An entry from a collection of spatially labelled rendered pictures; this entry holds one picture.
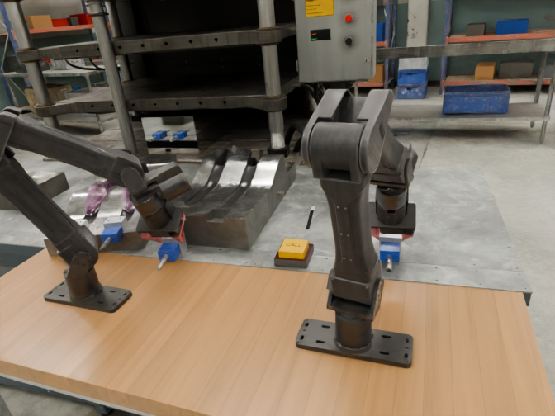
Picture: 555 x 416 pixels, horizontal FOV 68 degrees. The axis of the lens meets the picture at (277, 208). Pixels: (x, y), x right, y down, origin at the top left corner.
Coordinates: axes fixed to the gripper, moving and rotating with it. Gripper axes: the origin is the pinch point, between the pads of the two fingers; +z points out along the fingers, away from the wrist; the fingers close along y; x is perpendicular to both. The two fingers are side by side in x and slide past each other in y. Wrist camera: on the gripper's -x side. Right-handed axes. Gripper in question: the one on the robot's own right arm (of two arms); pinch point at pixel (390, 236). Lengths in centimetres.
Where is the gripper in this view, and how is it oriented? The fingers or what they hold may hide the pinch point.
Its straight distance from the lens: 99.7
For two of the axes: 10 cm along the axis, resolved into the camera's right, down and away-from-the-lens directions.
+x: -1.9, 8.2, -5.4
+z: 2.0, 5.7, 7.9
